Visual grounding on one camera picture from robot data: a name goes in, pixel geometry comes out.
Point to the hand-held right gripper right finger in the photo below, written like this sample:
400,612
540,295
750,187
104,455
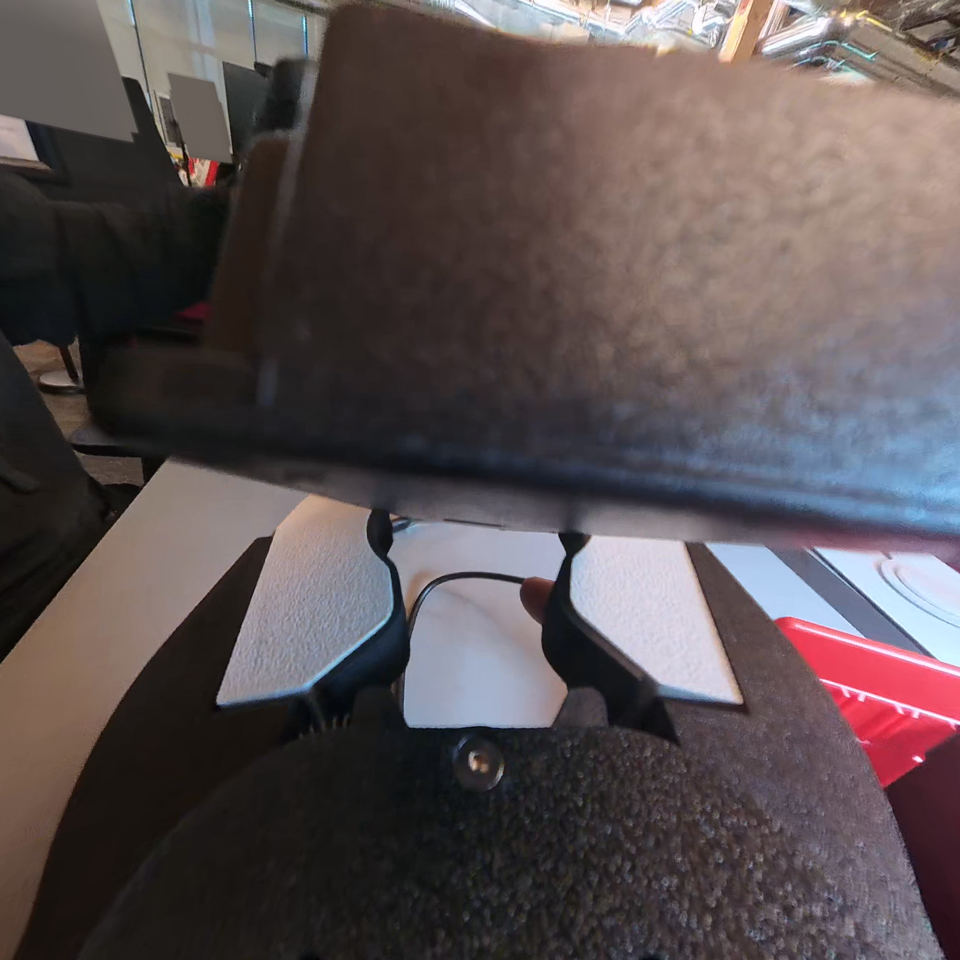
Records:
652,615

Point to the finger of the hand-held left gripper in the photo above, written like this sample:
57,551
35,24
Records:
251,240

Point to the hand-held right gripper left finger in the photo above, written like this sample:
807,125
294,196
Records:
315,600

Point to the red plastic bin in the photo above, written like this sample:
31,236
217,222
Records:
885,690

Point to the person's left forearm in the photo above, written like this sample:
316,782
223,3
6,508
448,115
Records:
135,247

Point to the person's right hand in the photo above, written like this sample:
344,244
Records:
536,600

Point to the person's black printed hoodie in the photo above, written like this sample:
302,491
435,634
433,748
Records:
37,487

